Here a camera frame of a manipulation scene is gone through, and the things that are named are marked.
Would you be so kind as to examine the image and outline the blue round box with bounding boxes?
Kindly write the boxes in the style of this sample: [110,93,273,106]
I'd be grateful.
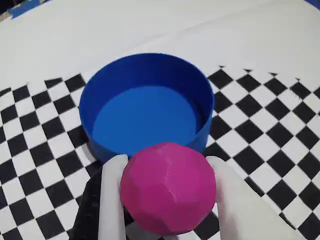
[79,52,216,163]

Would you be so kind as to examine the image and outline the pink faceted ball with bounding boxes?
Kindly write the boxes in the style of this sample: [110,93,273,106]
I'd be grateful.
[120,142,217,236]

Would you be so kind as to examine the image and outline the black white checkered mat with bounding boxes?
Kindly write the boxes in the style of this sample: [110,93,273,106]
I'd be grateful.
[0,0,320,240]

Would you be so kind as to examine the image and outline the blue tape strip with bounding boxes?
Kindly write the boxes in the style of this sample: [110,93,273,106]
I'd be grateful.
[7,0,51,20]

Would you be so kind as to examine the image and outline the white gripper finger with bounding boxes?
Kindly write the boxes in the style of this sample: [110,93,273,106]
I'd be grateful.
[98,154,130,240]
[205,156,305,240]

